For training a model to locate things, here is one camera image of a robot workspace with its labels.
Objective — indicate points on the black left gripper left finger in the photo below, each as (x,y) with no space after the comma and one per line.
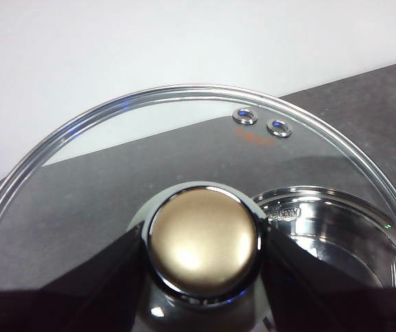
(45,307)

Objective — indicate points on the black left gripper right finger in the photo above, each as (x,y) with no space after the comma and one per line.
(339,304)

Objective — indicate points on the glass lid with green knob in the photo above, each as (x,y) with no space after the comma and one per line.
(184,152)

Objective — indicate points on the pale green electric steamer pot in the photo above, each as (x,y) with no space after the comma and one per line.
(325,221)

